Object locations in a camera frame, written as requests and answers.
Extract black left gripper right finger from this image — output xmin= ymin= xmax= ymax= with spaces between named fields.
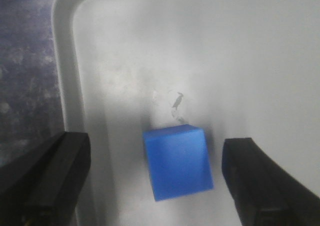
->
xmin=221 ymin=138 xmax=320 ymax=226

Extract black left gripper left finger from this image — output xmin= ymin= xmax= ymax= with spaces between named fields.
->
xmin=0 ymin=131 xmax=91 ymax=226

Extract grey metal tray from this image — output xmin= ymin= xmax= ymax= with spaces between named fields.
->
xmin=52 ymin=0 xmax=320 ymax=226

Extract blue foam cube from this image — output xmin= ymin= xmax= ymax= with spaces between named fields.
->
xmin=143 ymin=124 xmax=214 ymax=202

